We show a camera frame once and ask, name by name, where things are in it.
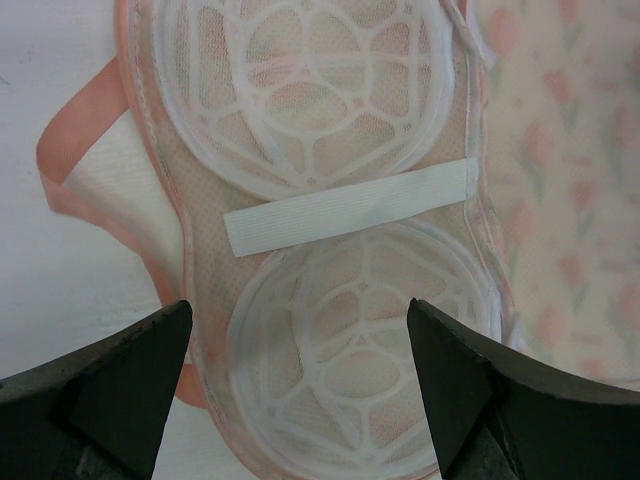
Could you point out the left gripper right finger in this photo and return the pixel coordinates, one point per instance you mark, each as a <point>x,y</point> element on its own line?
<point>494,413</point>

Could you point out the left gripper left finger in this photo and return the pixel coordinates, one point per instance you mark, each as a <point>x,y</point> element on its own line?
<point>98,412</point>

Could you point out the floral mesh laundry bag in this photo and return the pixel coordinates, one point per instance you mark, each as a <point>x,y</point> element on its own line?
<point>299,171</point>

